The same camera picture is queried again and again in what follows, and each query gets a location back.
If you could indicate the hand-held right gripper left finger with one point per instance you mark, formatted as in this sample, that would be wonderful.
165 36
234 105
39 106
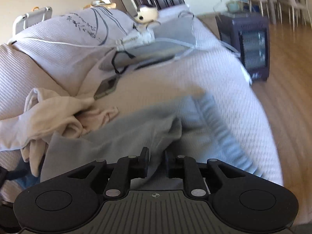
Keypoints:
143 159

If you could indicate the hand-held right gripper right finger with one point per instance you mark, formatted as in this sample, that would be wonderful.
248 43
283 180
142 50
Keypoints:
169 163

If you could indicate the light blue sweatshirt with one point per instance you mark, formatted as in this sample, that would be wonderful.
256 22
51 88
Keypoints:
136 131

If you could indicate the white sweatshirt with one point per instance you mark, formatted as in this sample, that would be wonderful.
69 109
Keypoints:
48 109

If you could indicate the dark blue garment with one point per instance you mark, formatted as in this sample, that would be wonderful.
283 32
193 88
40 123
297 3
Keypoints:
26 180

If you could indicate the smartphone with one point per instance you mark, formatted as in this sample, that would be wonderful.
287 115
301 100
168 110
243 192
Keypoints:
104 87

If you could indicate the grey cloth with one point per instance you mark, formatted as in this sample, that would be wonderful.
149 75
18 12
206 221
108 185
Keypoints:
170 31

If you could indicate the dark electric heater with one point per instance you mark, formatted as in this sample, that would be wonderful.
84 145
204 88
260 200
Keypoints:
253 48

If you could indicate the printed grey white pillow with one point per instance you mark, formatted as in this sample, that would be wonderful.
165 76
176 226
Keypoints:
97 24

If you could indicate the cream plush toy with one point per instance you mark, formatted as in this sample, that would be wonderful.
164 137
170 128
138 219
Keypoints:
146 13

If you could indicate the pale green bowl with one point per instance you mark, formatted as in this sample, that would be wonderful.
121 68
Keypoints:
233 6

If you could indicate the glass side table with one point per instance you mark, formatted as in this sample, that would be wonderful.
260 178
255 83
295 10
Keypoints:
234 0

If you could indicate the metal chair frame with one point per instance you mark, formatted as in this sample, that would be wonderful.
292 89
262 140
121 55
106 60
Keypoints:
31 13

